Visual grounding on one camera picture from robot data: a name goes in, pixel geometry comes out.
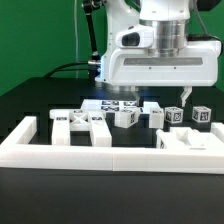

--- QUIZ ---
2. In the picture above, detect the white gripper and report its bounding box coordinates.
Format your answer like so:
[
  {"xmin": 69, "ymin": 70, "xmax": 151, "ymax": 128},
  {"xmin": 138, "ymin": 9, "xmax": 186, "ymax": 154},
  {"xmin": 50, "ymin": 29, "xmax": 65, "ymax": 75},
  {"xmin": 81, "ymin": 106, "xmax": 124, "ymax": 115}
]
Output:
[{"xmin": 103, "ymin": 41, "xmax": 221, "ymax": 107}]

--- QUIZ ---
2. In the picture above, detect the white chair seat part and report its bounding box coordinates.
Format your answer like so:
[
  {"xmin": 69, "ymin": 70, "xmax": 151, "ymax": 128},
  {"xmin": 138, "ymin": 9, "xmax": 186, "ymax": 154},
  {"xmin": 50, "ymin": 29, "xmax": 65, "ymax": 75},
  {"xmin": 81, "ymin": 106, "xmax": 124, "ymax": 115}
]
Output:
[{"xmin": 156, "ymin": 127, "xmax": 224, "ymax": 150}]

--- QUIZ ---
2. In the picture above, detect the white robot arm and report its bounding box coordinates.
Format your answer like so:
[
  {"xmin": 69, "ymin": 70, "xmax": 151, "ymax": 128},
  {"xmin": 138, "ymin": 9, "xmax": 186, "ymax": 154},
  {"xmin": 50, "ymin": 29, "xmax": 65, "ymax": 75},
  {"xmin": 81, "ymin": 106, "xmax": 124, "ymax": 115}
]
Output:
[{"xmin": 95, "ymin": 0, "xmax": 222, "ymax": 100}]

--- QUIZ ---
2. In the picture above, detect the white chair back part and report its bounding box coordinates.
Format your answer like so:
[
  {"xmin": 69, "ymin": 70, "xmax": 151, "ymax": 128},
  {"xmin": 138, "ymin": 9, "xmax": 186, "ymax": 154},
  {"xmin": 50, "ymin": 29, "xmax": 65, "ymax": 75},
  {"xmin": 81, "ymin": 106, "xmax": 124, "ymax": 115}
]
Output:
[{"xmin": 49, "ymin": 109, "xmax": 112, "ymax": 147}]

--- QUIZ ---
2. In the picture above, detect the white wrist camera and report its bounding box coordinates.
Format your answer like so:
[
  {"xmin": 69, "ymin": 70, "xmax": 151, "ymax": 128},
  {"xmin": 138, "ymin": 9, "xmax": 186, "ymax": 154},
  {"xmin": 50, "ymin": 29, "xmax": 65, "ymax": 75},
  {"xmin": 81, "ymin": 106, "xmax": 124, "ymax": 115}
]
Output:
[{"xmin": 115, "ymin": 24, "xmax": 154, "ymax": 48}]

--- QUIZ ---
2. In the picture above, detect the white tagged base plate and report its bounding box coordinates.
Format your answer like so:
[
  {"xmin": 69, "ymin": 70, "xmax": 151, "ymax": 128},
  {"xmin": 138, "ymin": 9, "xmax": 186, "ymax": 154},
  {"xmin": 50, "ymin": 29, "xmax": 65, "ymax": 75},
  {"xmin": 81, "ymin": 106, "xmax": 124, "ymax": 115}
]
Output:
[{"xmin": 81, "ymin": 99, "xmax": 163, "ymax": 120}]

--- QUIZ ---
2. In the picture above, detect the black cable on table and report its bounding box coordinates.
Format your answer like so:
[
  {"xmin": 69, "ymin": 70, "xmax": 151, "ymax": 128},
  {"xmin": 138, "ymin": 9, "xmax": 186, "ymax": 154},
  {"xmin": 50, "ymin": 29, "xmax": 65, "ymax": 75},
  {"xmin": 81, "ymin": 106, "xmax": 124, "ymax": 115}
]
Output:
[{"xmin": 43, "ymin": 61, "xmax": 90, "ymax": 79}]

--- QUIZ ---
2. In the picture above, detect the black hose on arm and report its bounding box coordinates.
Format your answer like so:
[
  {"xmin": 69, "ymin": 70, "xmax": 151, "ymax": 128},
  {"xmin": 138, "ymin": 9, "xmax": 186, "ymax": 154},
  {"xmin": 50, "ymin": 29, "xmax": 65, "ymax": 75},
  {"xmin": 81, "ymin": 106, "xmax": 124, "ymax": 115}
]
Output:
[{"xmin": 81, "ymin": 0, "xmax": 102, "ymax": 68}]

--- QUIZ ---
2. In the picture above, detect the white U-shaped fence frame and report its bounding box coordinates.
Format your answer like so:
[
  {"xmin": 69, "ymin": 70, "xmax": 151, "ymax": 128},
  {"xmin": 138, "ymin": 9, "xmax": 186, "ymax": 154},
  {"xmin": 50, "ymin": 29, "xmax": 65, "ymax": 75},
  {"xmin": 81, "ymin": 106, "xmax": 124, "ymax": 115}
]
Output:
[{"xmin": 0, "ymin": 117, "xmax": 224, "ymax": 174}]

